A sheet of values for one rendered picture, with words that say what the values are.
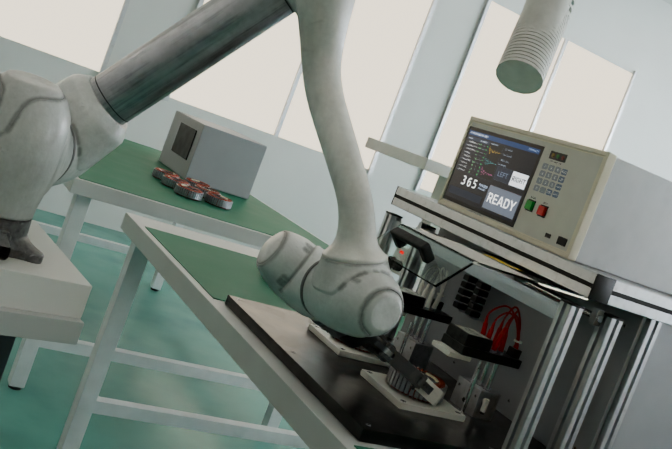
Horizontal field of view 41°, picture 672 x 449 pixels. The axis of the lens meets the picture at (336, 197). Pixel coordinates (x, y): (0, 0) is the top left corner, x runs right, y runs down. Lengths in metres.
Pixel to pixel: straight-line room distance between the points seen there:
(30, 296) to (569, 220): 0.94
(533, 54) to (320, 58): 1.63
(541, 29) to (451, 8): 4.13
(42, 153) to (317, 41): 0.47
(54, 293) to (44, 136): 0.25
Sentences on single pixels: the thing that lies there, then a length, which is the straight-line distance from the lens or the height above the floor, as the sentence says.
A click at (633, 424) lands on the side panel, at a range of 1.76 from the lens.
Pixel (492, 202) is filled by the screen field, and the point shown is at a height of 1.16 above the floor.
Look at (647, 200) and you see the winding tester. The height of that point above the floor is 1.27.
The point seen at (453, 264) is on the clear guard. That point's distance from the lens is 1.48.
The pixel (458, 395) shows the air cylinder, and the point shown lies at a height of 0.79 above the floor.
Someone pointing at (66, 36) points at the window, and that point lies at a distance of 6.10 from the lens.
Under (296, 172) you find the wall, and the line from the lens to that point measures 6.71.
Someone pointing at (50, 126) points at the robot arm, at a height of 1.03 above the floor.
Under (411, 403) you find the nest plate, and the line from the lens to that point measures 1.61.
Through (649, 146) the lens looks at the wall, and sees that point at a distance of 8.72.
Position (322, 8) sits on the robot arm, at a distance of 1.43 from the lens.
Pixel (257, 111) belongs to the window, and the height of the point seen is 1.12.
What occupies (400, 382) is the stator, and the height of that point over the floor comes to 0.80.
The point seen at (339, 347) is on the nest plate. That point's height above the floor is 0.78.
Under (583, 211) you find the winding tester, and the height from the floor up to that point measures 1.21.
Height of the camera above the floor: 1.18
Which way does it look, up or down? 4 degrees down
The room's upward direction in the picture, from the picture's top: 21 degrees clockwise
